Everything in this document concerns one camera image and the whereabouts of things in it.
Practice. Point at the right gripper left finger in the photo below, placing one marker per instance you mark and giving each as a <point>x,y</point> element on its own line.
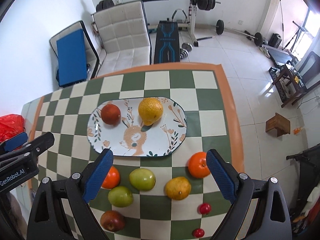
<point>48,219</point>

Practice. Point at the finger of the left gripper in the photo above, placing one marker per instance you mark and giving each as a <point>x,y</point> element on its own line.
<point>14,142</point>
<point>37,146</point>

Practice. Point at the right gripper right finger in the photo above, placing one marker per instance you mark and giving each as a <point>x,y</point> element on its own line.
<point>271,218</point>

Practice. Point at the red cherry tomato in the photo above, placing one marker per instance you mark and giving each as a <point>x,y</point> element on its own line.
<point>204,209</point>
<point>198,233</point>

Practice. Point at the orange tangerine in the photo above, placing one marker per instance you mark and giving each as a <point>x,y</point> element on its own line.
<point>112,179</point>
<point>197,165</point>

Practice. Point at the yellow orange small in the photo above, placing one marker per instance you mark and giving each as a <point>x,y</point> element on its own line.
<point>178,188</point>

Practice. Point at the green apple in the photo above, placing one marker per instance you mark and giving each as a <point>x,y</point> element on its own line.
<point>142,179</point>
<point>120,196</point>

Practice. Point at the red plastic bag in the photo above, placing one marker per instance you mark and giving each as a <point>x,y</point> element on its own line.
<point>10,126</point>

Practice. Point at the dark red apple on plate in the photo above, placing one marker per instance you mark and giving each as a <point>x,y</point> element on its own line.
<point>110,114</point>

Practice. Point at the small wooden stool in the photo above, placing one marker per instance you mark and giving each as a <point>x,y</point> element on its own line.
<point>279,123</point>

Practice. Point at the orange small floor object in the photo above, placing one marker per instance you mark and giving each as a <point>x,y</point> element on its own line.
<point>297,130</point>

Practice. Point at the oval floral plate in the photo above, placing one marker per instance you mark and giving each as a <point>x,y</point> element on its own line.
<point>130,137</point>

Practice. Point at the blue mat panel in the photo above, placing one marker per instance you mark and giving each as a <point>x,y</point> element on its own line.
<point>72,64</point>

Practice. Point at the large yellow orange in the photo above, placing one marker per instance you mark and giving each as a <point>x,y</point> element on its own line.
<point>150,110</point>

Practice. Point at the dark wooden side table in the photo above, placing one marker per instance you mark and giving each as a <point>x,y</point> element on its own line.
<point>290,84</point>

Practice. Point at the white padded sofa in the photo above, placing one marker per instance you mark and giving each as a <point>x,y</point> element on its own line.
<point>125,38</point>

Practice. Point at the black treadmill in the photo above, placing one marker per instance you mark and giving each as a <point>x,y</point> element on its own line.
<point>280,57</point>

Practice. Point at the barbell on floor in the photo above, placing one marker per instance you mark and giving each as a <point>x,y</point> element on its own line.
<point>258,38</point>

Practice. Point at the dumbbell on floor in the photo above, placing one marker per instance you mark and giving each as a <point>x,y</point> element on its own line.
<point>185,49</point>

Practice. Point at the black blue weight bench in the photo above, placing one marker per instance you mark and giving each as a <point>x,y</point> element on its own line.
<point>167,47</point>

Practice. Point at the barbell rack with plates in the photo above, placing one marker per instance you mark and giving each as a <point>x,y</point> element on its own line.
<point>190,18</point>

